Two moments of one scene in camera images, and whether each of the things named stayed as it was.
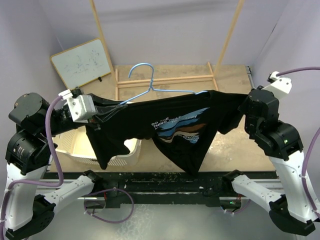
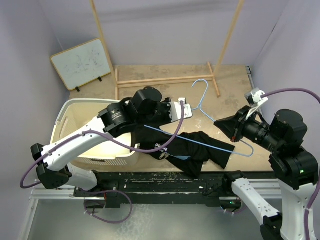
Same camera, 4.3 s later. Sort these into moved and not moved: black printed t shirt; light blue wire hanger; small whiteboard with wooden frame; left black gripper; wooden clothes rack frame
Moved: black printed t shirt; light blue wire hanger; left black gripper
Not moved: wooden clothes rack frame; small whiteboard with wooden frame
